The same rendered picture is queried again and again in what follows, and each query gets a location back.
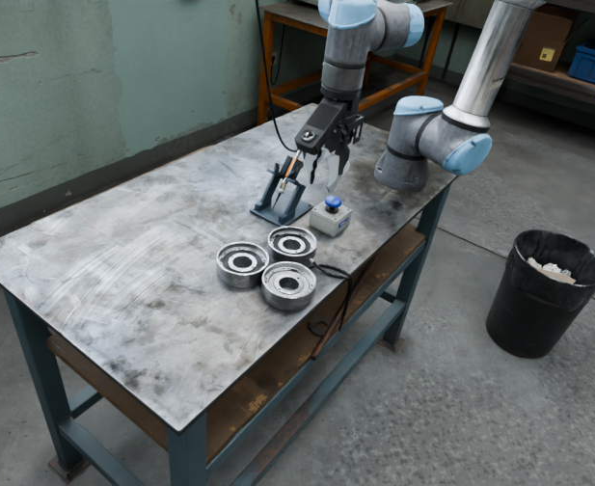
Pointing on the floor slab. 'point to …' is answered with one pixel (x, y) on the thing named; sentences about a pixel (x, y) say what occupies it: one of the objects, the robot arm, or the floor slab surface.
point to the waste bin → (542, 292)
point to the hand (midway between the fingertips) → (319, 183)
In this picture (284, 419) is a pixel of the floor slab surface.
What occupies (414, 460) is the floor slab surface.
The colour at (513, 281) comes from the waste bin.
